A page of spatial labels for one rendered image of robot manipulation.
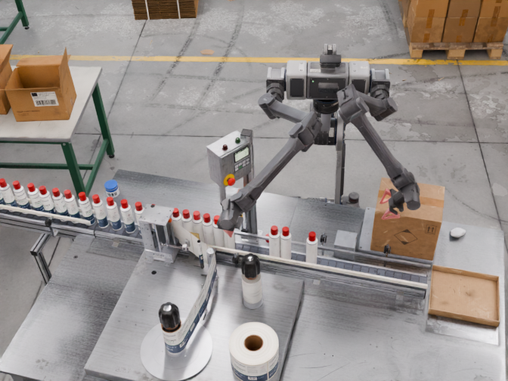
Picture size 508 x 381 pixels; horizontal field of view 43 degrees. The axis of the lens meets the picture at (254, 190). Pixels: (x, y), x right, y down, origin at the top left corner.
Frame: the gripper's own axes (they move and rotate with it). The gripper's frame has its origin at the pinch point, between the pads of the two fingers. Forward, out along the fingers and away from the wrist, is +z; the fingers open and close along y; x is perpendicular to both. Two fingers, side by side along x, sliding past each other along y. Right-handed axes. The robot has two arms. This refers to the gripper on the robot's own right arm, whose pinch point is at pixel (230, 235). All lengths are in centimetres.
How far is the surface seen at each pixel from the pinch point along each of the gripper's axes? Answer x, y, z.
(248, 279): -12.7, 10.6, 11.9
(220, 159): 17.5, -8.2, -26.9
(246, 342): -39.3, 16.3, 18.2
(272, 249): 15.0, 14.8, 22.1
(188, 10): 381, -157, 110
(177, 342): -45, -11, 19
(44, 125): 100, -153, 42
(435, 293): 15, 91, 34
